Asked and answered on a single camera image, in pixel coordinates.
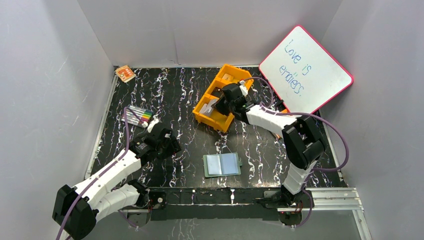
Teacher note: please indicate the silver card stack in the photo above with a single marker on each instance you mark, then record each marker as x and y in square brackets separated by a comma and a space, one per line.
[208, 108]

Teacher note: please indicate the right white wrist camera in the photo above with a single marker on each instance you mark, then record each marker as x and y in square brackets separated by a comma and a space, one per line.
[244, 86]

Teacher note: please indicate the black card stack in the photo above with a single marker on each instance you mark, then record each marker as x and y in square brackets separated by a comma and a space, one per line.
[217, 92]

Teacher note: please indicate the small orange card box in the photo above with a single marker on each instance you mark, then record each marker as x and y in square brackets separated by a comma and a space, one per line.
[125, 73]

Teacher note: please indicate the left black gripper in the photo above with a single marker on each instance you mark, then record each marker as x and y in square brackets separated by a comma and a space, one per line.
[170, 145]

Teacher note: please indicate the green card holder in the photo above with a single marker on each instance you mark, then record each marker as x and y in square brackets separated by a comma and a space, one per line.
[222, 165]

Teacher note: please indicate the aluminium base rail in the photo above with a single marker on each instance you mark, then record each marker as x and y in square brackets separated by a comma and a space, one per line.
[159, 198]

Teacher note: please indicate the pack of coloured markers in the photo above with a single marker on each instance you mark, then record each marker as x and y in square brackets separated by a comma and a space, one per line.
[137, 116]

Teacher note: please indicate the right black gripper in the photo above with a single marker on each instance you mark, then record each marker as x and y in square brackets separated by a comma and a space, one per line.
[218, 106]

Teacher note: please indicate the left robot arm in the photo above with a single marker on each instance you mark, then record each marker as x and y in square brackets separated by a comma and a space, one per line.
[77, 209]

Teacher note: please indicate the gold card stack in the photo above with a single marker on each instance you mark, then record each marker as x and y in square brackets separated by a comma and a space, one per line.
[227, 77]

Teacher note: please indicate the black mounting plate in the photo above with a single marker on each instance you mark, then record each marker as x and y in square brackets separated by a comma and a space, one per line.
[217, 212]

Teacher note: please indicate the pink-framed whiteboard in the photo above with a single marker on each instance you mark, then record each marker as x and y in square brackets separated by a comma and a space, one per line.
[303, 74]

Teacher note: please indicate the yellow three-compartment bin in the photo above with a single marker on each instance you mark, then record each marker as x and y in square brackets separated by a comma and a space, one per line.
[218, 121]

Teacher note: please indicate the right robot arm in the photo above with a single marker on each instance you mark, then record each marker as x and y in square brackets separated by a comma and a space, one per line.
[302, 139]

